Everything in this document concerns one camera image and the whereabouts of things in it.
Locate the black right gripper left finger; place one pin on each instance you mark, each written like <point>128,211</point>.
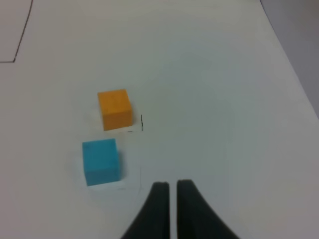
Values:
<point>153,219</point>

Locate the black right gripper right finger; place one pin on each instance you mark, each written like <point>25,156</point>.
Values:
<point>195,218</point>

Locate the orange block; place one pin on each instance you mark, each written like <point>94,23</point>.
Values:
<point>115,108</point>

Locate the blue loose block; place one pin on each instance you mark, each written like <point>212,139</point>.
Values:
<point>101,162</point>

